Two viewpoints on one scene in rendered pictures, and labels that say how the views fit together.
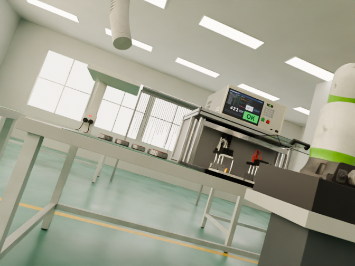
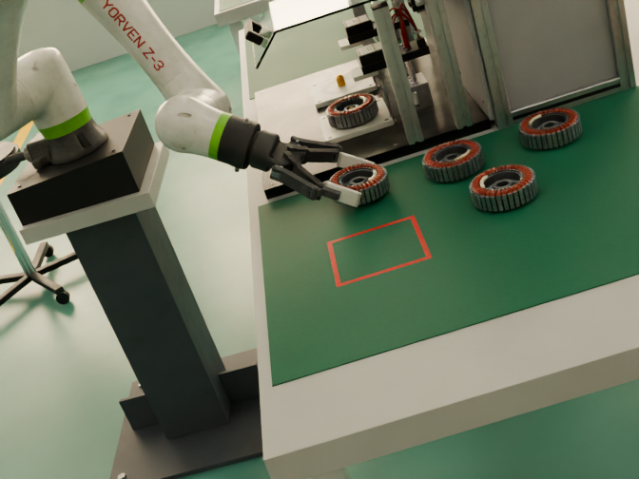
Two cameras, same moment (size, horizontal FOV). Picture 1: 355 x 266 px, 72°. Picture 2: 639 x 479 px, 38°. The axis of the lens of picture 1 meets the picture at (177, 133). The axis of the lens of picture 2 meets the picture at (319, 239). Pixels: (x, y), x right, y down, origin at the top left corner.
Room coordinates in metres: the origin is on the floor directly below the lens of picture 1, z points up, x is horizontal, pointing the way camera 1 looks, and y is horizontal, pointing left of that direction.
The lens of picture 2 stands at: (1.74, -2.45, 1.50)
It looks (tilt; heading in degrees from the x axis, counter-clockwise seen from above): 27 degrees down; 105
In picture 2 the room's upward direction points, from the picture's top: 19 degrees counter-clockwise
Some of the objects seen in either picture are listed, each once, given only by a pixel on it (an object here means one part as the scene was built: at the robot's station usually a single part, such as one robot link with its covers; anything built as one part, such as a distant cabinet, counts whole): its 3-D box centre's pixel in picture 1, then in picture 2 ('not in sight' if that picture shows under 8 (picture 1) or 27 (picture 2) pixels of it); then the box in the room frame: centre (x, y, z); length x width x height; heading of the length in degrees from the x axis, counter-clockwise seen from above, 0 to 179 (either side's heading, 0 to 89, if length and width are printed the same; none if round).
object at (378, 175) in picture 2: not in sight; (358, 183); (1.44, -0.88, 0.78); 0.11 x 0.11 x 0.04
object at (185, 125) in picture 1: (181, 140); not in sight; (1.72, -0.05, 0.91); 0.28 x 0.03 x 0.32; 11
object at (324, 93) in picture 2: (225, 173); (342, 87); (1.36, -0.32, 0.78); 0.15 x 0.15 x 0.01; 11
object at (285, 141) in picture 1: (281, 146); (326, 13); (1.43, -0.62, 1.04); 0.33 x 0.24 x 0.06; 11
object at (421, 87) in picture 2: (250, 178); (416, 91); (1.55, -0.53, 0.80); 0.08 x 0.05 x 0.06; 101
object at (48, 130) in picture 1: (224, 182); (455, 91); (1.63, -0.39, 0.72); 2.20 x 1.01 x 0.05; 101
